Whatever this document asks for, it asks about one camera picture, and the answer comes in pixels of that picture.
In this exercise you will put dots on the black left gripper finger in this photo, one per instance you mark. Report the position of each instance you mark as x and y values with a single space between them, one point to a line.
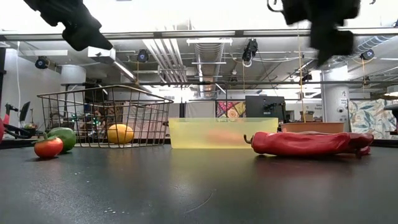
87 37

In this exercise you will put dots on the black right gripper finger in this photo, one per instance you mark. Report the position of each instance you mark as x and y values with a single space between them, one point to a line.
331 43

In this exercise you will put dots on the green lime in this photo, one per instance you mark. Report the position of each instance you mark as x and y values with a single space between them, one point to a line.
66 137

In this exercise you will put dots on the yellow-orange round fruit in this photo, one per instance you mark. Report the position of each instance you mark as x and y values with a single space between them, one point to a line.
120 133

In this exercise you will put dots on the small dark red chili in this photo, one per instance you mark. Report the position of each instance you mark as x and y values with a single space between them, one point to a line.
363 141

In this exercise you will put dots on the large red chili pepper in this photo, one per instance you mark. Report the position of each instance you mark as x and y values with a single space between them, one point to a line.
295 143

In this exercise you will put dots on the small orange-red tomato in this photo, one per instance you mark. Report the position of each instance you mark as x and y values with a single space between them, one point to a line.
48 147

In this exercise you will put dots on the white ceiling unit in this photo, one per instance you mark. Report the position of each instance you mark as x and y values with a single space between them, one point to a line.
102 57

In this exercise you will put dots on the plain white pillar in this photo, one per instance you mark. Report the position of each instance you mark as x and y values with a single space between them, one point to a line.
73 77

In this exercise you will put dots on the white pillar with signs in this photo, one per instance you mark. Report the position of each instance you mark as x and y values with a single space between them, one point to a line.
335 99

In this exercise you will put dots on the cardboard box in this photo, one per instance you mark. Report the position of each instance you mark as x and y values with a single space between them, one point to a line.
311 116

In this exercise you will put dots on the floral mural panel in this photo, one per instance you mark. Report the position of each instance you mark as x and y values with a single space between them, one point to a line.
370 118

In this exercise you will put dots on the orange plastic bowl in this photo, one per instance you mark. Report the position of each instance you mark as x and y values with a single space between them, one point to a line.
311 127

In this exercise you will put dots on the black computer monitor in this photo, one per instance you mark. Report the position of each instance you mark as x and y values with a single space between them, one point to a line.
264 107

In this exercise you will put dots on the black tilted screen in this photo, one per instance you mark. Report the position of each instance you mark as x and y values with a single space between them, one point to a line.
25 110

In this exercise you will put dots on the black and red machine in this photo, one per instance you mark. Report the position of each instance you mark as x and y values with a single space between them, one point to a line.
12 130

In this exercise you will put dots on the colourful patterned tapestry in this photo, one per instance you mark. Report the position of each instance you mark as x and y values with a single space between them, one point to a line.
230 109

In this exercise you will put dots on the translucent yellow plastic bin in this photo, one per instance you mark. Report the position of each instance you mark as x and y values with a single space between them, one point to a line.
192 133

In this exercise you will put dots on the corrugated silver duct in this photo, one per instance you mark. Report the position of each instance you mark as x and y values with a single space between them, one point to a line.
376 42

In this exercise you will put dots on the black horizontal frame bar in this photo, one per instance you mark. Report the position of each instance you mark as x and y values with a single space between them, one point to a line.
186 83

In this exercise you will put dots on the aluminium overhead frame beam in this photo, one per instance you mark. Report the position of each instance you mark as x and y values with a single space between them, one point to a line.
202 33

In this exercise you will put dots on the silver ceiling duct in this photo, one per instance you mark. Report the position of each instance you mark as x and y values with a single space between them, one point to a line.
209 62

